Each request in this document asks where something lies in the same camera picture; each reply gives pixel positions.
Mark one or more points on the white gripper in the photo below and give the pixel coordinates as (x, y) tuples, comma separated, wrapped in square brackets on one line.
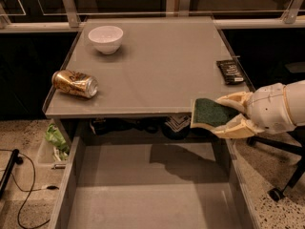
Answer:
[(269, 108)]

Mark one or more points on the green yellow sponge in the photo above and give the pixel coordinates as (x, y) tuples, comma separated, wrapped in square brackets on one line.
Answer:
[(208, 114)]

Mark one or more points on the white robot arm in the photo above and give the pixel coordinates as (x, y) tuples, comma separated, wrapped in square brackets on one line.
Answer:
[(295, 99)]

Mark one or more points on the grey cabinet counter unit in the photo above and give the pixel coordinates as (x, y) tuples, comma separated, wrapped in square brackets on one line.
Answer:
[(163, 65)]

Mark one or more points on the grey open top drawer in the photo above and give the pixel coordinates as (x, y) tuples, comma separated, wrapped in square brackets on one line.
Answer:
[(145, 182)]

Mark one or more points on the black snack packet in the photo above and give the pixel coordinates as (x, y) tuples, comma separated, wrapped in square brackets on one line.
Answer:
[(230, 72)]

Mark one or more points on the black office chair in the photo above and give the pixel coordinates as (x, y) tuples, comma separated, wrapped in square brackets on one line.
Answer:
[(285, 152)]

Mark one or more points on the white ceramic bowl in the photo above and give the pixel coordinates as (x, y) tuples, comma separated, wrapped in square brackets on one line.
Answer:
[(106, 39)]

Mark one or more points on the gold soda can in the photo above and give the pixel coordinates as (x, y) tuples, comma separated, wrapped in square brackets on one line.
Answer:
[(75, 83)]

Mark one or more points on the green chip bag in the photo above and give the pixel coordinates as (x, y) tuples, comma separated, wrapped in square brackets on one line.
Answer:
[(61, 150)]

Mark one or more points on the clear plastic bin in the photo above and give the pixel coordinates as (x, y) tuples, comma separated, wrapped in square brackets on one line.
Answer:
[(44, 156)]

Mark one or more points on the black bar stand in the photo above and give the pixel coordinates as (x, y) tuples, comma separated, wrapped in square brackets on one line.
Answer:
[(15, 158)]

